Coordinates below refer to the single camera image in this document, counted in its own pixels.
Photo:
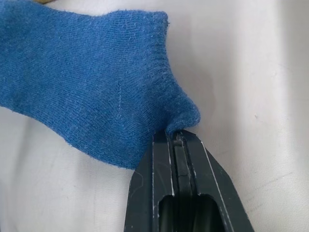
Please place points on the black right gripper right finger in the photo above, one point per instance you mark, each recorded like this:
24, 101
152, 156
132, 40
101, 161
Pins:
212, 198

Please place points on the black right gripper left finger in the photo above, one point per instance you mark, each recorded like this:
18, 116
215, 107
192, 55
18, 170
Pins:
150, 193

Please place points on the blue sock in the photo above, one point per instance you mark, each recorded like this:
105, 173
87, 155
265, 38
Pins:
79, 79

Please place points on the mustard tan sock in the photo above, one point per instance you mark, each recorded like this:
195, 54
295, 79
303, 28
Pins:
46, 1

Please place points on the light table cloth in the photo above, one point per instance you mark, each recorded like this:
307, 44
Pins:
241, 84

